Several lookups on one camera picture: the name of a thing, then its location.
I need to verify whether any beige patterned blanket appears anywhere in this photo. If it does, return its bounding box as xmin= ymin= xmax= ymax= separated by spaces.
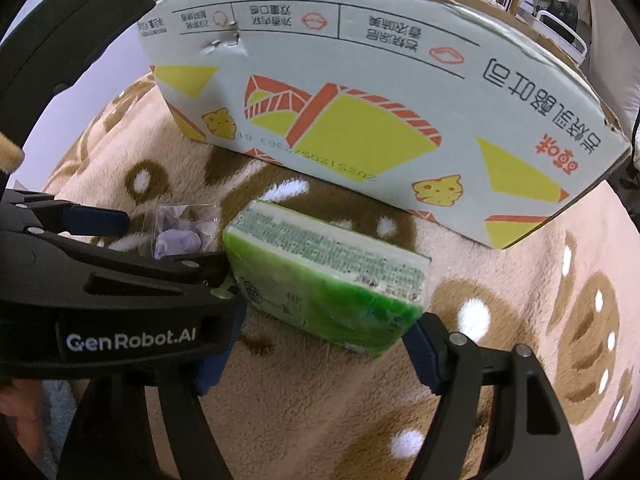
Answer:
xmin=40 ymin=67 xmax=637 ymax=480

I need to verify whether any green tissue pack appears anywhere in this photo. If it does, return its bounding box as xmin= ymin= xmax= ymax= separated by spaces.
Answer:
xmin=222 ymin=199 xmax=432 ymax=360

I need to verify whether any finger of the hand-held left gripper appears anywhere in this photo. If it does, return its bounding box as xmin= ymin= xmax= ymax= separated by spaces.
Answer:
xmin=0 ymin=232 xmax=247 ymax=317
xmin=0 ymin=187 xmax=132 ymax=238

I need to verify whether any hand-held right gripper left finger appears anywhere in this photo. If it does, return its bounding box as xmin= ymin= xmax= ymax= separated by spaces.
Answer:
xmin=57 ymin=351 xmax=236 ymax=480

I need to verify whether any dark curved object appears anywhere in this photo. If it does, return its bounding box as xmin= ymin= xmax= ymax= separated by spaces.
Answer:
xmin=0 ymin=0 xmax=157 ymax=161

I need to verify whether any printed cardboard box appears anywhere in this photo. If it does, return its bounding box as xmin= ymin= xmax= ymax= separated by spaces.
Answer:
xmin=137 ymin=0 xmax=633 ymax=252

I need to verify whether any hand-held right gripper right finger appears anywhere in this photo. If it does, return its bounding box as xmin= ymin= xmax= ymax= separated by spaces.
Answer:
xmin=401 ymin=312 xmax=583 ymax=480

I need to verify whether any clear bag with purple item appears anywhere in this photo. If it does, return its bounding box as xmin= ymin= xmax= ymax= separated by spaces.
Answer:
xmin=149 ymin=202 xmax=222 ymax=261

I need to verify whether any white trolley cart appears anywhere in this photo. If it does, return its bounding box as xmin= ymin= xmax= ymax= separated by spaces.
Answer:
xmin=532 ymin=0 xmax=587 ymax=63

